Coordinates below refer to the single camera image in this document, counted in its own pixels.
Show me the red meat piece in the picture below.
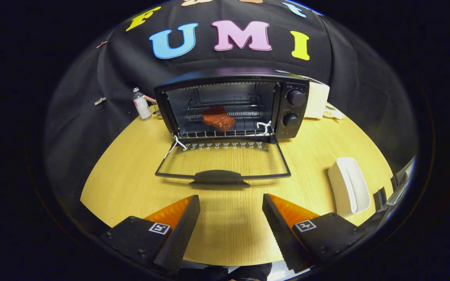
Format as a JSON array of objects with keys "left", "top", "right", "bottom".
[{"left": 202, "top": 105, "right": 236, "bottom": 132}]

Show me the black toaster oven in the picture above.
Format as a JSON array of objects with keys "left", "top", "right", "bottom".
[{"left": 154, "top": 67, "right": 311, "bottom": 186}]

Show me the white rectangular dish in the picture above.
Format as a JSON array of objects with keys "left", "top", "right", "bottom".
[{"left": 328, "top": 157, "right": 371, "bottom": 216}]

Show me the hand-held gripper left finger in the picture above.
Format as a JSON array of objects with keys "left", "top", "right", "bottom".
[{"left": 100, "top": 194, "right": 201, "bottom": 274}]

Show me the clear plastic bottle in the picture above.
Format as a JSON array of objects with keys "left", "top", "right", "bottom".
[{"left": 132, "top": 87, "right": 152, "bottom": 120}]

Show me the small glass container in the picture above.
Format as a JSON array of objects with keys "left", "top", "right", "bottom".
[{"left": 147, "top": 96, "right": 163, "bottom": 119}]

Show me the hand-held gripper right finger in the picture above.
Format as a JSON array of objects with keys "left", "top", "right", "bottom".
[{"left": 262, "top": 193, "right": 366, "bottom": 274}]

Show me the white divided bean dish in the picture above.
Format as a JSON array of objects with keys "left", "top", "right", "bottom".
[{"left": 323, "top": 105, "right": 345, "bottom": 120}]

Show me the white box appliance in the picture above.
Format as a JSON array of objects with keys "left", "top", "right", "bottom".
[{"left": 304, "top": 81, "right": 330, "bottom": 119}]

